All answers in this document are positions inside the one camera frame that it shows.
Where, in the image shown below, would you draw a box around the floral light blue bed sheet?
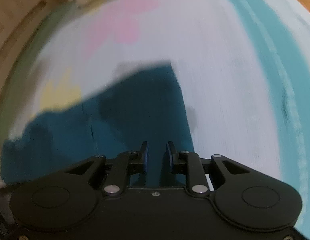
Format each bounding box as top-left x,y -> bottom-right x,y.
0,0 -> 310,238

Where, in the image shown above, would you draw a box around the teal pants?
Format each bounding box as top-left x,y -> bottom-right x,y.
1,64 -> 194,186

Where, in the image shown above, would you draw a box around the wooden bed frame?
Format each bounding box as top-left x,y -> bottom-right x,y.
0,0 -> 71,96

